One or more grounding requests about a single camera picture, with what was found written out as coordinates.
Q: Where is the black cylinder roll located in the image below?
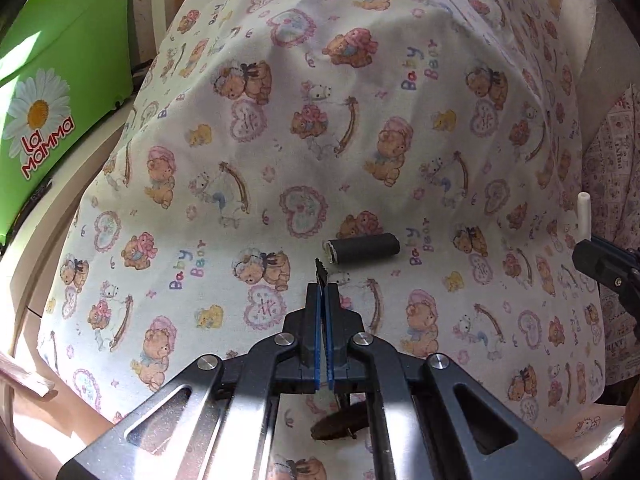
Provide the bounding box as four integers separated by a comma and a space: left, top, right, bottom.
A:
322, 232, 400, 266

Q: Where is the pink printed cloth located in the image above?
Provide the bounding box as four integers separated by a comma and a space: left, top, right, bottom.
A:
581, 82, 640, 391

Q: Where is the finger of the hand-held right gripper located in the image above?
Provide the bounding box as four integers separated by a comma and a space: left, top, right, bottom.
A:
571, 236, 640, 333

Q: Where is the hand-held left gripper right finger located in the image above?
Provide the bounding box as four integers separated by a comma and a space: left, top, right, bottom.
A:
325, 282, 583, 480

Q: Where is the rough wooden plank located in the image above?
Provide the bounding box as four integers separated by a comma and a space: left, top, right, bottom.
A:
0, 350, 57, 402

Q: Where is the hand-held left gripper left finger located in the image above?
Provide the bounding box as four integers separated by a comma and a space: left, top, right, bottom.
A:
57, 282, 327, 480

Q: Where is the white cabinet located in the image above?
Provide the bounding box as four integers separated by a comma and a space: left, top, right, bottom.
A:
0, 87, 156, 341

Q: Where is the bear printed cloth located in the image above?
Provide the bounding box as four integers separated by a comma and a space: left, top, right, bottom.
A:
42, 0, 608, 480

